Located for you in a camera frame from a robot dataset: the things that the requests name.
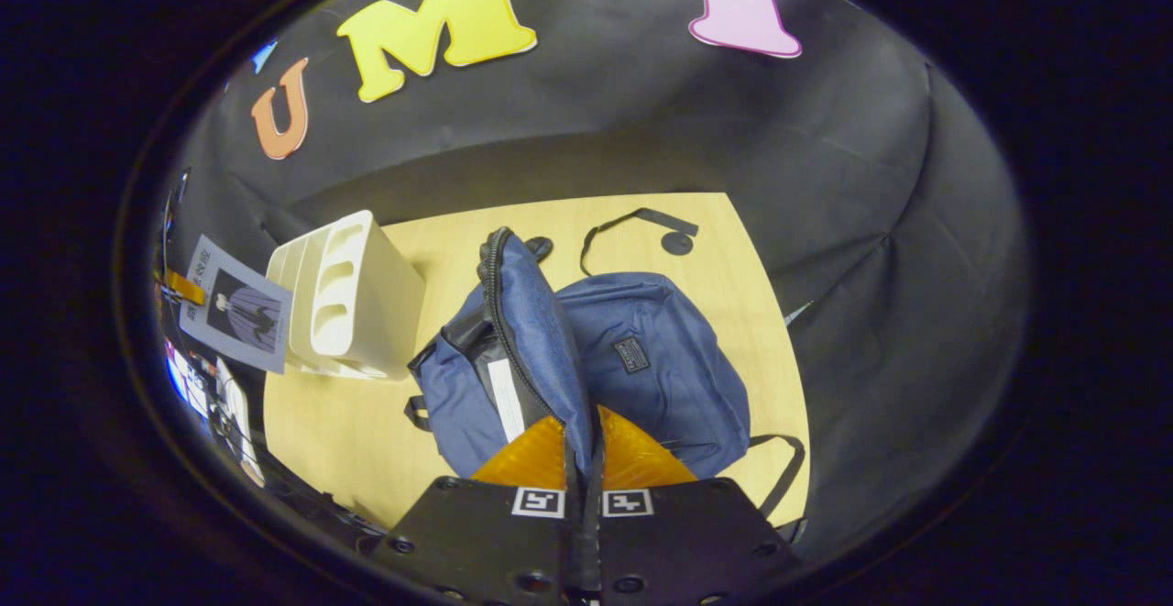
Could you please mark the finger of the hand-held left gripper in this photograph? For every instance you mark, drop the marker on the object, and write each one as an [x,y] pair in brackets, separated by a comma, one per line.
[186,290]

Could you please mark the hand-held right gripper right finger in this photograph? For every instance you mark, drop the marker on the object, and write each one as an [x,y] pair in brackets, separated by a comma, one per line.
[696,542]

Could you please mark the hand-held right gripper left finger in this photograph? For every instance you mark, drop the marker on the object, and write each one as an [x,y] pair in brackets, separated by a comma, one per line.
[476,542]

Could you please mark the book with dark figure cover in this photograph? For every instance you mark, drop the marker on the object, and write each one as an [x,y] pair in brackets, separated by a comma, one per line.
[243,313]

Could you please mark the plain white book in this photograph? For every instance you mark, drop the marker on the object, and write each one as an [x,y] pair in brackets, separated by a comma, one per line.
[506,400]

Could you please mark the blue schoolbag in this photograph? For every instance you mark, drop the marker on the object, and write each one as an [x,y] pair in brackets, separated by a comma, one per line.
[660,368]

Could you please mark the black backdrop cloth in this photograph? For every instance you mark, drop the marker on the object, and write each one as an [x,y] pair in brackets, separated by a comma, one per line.
[871,221]

